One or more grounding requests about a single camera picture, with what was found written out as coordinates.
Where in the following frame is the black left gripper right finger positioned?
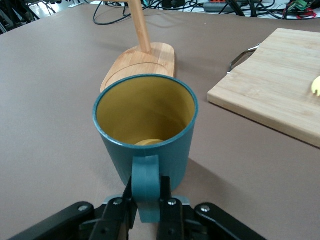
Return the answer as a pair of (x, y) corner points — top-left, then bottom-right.
(156, 176), (266, 240)

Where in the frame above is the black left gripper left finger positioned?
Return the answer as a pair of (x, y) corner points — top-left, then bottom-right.
(9, 176), (139, 240)

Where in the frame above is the teal mug with yellow inside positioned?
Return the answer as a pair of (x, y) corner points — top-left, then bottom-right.
(92, 74), (200, 224)

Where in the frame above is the wooden mug rack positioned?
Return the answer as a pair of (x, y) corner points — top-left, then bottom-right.
(99, 0), (176, 95)

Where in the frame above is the yellow plastic fork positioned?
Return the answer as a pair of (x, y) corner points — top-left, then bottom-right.
(310, 74), (320, 97)

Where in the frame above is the grey power strip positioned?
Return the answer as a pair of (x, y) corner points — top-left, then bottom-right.
(203, 1), (242, 12)

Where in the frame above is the green connector board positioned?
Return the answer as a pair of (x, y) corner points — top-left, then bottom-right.
(289, 0), (310, 10)

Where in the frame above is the bamboo cutting board with handle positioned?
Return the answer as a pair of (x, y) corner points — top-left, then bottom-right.
(206, 27), (320, 148)

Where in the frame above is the black looped cable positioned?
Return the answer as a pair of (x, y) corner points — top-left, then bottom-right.
(93, 0), (161, 26)

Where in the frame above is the red cable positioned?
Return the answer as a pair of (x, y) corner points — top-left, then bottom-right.
(296, 8), (318, 20)

